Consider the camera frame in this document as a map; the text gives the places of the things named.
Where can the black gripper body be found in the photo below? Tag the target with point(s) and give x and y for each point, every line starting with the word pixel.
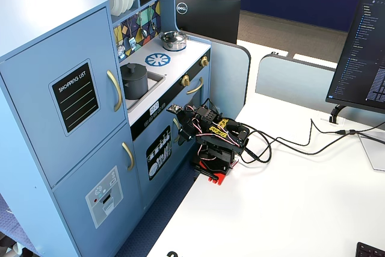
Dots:
pixel 184 130

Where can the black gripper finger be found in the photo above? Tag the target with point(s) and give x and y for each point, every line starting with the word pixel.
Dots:
pixel 190 133
pixel 182 138

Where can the dark gray pot lid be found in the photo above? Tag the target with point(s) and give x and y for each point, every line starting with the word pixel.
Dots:
pixel 131 67

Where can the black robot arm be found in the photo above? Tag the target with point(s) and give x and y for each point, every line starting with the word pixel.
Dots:
pixel 222 148

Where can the blue oven door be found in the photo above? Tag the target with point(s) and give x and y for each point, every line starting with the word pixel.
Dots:
pixel 206 88

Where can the gold stove knob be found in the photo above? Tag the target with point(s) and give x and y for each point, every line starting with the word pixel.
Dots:
pixel 204 61
pixel 185 80

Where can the gray toy sink basin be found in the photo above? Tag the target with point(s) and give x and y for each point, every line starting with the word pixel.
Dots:
pixel 152 93

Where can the red table clamp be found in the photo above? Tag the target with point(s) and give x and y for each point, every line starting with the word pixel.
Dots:
pixel 218 178

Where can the blue dishwasher door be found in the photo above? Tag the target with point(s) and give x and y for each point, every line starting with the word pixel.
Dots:
pixel 141 178

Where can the light blue desk divider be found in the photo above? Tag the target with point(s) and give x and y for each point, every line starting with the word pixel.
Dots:
pixel 285 82
pixel 228 73

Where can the dark gray pot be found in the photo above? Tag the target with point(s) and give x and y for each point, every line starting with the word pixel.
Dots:
pixel 134 90

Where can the shiny steel pot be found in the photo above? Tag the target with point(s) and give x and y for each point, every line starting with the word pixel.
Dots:
pixel 174 46

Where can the silver toy pot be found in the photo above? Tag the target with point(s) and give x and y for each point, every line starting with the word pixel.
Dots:
pixel 172 36

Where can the steel slotted spatula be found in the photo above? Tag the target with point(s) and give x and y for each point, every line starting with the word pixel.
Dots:
pixel 132 43

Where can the steel spoon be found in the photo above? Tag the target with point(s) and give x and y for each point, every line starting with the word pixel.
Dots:
pixel 144 33

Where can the steel round skimmer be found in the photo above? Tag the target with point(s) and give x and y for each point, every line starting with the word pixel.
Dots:
pixel 120 50

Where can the steel ladle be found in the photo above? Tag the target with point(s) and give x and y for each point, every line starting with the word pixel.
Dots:
pixel 153 26

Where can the black Dell monitor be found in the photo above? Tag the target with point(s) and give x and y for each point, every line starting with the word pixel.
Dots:
pixel 210 19

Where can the blue freezer door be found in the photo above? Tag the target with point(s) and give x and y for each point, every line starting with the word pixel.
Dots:
pixel 78 178

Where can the black shopping list chalkboard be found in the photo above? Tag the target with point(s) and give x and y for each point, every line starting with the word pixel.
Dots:
pixel 75 97

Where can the black round object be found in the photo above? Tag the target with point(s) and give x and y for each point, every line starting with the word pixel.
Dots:
pixel 173 254

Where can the blue fridge door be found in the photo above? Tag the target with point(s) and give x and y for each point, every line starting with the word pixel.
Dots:
pixel 30 118

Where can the blue wooden toy kitchen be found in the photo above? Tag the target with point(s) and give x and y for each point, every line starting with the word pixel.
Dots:
pixel 36 28

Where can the monitor with lit screen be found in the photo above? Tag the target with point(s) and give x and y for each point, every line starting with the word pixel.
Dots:
pixel 358 52

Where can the black keyboard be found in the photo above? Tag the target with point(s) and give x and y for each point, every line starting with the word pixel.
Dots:
pixel 371 251

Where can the small wrist camera board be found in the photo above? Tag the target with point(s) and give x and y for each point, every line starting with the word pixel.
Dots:
pixel 174 109

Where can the gray monitor base plate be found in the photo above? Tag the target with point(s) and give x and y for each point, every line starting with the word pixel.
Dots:
pixel 374 151

